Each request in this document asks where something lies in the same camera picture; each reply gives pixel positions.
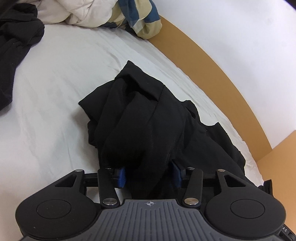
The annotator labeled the small black garment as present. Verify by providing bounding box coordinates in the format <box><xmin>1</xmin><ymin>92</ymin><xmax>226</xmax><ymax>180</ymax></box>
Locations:
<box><xmin>79</xmin><ymin>61</ymin><xmax>245</xmax><ymax>199</ymax></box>

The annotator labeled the large black garment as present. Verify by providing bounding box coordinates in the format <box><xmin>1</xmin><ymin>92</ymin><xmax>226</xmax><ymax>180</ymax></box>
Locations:
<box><xmin>1</xmin><ymin>3</ymin><xmax>45</xmax><ymax>109</ymax></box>

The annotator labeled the white bed sheet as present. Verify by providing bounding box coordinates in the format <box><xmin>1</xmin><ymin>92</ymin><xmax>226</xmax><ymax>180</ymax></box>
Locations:
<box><xmin>1</xmin><ymin>24</ymin><xmax>263</xmax><ymax>240</ymax></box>

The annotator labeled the wooden bed footboard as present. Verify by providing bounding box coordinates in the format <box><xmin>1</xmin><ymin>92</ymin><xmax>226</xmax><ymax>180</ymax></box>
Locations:
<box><xmin>257</xmin><ymin>132</ymin><xmax>296</xmax><ymax>232</ymax></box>

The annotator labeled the white beige blue duvet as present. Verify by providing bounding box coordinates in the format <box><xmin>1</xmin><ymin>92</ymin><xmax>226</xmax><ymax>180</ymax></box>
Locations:
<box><xmin>18</xmin><ymin>0</ymin><xmax>162</xmax><ymax>40</ymax></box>

